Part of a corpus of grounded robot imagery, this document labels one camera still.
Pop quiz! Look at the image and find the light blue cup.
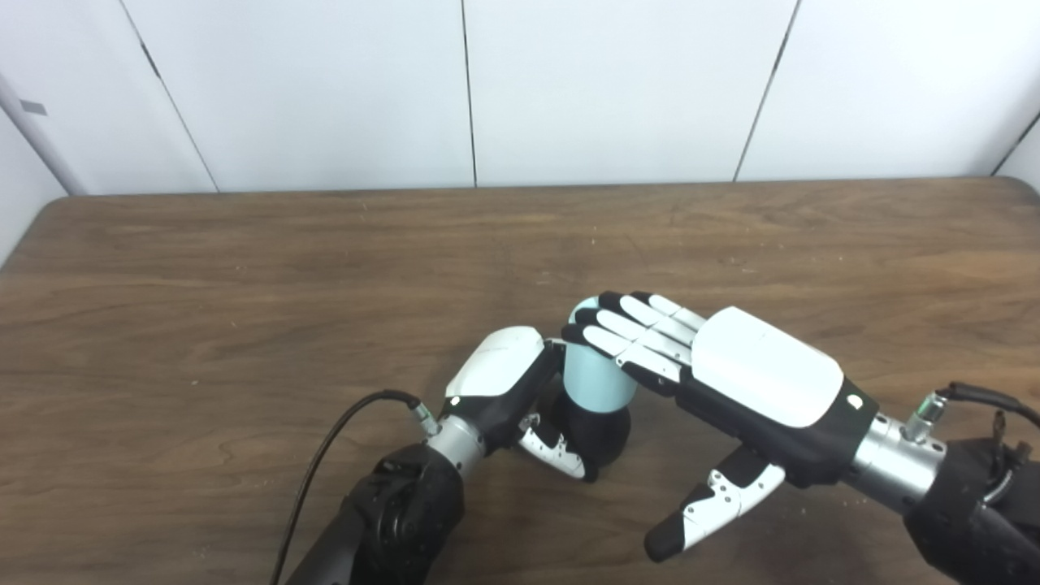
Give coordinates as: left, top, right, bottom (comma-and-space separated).
562, 297, 639, 409

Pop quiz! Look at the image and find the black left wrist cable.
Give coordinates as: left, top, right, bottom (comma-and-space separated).
268, 390, 441, 585

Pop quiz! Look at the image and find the black flared nozzle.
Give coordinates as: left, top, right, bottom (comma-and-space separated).
536, 378, 632, 480

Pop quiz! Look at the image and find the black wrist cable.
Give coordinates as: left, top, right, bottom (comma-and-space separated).
268, 390, 441, 585
903, 382, 1040, 444

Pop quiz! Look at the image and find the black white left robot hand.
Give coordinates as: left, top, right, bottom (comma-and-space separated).
443, 327, 598, 483

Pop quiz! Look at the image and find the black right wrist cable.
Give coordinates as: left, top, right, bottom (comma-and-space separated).
903, 382, 1040, 444

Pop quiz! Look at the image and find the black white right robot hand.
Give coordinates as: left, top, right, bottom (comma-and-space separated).
561, 291, 880, 563

